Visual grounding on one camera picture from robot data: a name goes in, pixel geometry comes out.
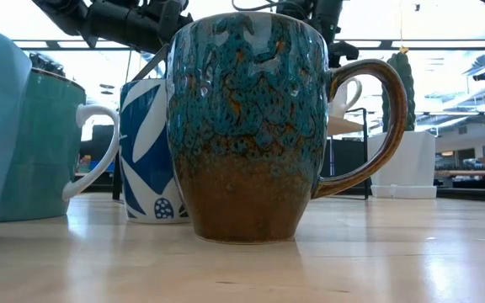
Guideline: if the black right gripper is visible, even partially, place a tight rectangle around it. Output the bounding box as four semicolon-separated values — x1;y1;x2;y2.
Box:
275;0;360;68

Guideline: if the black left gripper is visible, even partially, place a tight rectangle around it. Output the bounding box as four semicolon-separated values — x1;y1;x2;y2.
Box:
141;0;194;54

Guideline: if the green mug white handle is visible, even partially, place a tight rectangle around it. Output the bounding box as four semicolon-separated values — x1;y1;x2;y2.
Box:
328;77;364;120

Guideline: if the brown teal glazed mug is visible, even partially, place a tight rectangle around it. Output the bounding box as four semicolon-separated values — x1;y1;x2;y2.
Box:
165;11;408;245

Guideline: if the blue white leaf mug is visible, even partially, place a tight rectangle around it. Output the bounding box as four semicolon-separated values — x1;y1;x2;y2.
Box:
118;78;191;225

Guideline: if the teal mug white handle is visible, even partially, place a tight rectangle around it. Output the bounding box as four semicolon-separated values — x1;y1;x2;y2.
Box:
0;66;120;223

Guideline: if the green cactus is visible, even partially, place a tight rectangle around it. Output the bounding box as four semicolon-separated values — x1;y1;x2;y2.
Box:
381;50;417;134

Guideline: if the white planter pot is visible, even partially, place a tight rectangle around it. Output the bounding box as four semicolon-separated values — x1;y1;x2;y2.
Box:
366;130;438;199

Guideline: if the wooden background table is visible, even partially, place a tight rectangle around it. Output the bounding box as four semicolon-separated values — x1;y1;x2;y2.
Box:
434;157;485;190

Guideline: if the yellow hanging cord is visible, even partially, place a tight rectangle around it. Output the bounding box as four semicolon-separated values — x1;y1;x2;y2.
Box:
397;0;409;55

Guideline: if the wooden shelf black frame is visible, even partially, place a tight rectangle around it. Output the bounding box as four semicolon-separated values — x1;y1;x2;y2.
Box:
109;41;370;202

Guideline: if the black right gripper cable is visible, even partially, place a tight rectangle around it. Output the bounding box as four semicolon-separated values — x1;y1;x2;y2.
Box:
231;0;280;13

